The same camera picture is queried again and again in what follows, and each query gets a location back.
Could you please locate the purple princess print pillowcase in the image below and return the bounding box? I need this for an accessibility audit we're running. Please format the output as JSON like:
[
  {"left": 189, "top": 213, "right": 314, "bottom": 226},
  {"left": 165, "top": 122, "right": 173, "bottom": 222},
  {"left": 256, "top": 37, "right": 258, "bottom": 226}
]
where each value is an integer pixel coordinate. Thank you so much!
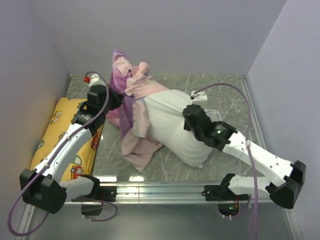
[{"left": 106, "top": 50, "right": 142, "bottom": 137}]

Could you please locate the white pillow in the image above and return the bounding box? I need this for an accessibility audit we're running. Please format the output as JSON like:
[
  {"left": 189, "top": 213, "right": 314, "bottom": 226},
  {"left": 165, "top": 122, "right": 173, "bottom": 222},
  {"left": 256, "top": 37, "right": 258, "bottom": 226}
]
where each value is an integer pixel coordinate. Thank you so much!
[{"left": 143, "top": 89, "right": 212, "bottom": 168}]

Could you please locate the pink pillowcase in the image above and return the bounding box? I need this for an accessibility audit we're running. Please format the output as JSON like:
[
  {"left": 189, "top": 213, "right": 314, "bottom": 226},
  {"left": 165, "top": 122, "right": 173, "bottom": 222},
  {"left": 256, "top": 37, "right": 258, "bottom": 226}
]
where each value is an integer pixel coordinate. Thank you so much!
[{"left": 107, "top": 51, "right": 168, "bottom": 172}]

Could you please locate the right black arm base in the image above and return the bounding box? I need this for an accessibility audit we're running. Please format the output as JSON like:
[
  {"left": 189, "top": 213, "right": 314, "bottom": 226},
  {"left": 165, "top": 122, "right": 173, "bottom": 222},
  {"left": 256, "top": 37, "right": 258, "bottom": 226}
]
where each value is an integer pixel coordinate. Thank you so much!
[{"left": 201, "top": 185, "right": 252, "bottom": 219}]

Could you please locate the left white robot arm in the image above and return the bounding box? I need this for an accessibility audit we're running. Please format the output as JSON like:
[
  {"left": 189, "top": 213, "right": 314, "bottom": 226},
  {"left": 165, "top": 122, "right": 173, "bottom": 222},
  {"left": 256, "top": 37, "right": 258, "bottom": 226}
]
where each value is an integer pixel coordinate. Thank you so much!
[{"left": 19, "top": 84, "right": 123, "bottom": 214}]

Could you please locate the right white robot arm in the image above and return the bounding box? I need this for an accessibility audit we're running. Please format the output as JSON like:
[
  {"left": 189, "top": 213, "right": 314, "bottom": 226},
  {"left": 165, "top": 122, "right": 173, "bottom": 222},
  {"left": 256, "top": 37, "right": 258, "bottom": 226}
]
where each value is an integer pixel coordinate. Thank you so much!
[{"left": 182, "top": 104, "right": 306, "bottom": 209}]

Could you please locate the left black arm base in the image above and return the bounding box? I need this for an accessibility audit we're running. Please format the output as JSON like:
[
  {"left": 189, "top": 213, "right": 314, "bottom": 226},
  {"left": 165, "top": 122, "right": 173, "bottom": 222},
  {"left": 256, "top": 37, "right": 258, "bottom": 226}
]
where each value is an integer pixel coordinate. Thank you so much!
[{"left": 71, "top": 185, "right": 117, "bottom": 218}]

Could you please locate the yellow car print pillow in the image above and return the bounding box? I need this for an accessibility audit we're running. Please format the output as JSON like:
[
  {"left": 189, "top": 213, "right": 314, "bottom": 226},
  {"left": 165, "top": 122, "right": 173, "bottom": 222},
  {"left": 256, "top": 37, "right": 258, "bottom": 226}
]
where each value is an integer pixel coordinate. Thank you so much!
[{"left": 26, "top": 97, "right": 106, "bottom": 183}]

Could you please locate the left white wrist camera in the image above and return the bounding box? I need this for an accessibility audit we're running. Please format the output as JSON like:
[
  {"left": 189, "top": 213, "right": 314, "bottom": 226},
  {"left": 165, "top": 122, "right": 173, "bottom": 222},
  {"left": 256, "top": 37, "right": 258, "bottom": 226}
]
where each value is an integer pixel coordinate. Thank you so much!
[{"left": 83, "top": 73, "right": 105, "bottom": 88}]

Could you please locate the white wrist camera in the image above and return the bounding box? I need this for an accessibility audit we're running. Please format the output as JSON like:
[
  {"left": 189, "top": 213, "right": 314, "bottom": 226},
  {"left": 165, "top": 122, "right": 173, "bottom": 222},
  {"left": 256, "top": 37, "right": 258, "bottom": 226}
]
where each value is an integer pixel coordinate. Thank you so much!
[
  {"left": 190, "top": 91, "right": 208, "bottom": 109},
  {"left": 83, "top": 73, "right": 105, "bottom": 88}
]

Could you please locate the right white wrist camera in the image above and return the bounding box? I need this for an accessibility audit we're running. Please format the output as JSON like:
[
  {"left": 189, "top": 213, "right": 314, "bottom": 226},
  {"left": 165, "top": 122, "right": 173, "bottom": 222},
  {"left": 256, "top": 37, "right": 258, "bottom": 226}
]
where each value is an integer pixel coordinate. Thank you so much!
[{"left": 190, "top": 91, "right": 208, "bottom": 109}]

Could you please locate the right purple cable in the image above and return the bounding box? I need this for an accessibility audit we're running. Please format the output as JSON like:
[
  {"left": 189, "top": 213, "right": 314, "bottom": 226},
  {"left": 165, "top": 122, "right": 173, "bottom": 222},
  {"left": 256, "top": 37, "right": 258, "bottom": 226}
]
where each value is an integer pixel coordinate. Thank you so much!
[{"left": 194, "top": 82, "right": 260, "bottom": 240}]

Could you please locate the aluminium rail frame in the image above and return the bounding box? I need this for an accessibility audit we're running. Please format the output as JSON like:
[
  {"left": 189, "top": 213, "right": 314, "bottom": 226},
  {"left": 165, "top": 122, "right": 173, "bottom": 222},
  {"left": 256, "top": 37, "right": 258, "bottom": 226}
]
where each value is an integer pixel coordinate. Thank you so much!
[{"left": 14, "top": 74, "right": 303, "bottom": 240}]

